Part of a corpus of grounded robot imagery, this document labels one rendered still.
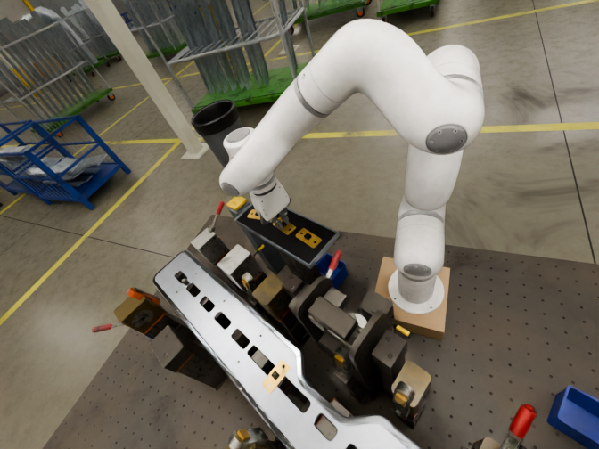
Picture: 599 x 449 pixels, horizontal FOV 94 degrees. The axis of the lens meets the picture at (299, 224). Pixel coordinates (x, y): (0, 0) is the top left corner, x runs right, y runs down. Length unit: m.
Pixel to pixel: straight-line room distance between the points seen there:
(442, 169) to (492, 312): 0.74
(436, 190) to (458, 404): 0.72
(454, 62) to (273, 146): 0.34
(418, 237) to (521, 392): 0.61
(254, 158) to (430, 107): 0.34
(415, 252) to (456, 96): 0.39
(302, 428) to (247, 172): 0.62
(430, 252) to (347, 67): 0.46
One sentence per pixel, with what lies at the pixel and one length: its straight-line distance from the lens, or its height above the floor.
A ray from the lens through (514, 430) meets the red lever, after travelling 0.70.
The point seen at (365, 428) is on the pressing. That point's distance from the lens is 0.81.
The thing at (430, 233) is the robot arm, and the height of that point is 1.20.
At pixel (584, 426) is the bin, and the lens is 1.20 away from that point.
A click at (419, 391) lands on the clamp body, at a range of 0.74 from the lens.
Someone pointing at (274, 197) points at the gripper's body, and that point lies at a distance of 0.80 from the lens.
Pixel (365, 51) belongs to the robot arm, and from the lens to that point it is 0.49.
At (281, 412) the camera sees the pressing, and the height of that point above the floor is 1.00.
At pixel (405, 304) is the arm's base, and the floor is 0.79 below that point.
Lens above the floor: 1.80
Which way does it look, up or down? 46 degrees down
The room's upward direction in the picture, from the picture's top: 24 degrees counter-clockwise
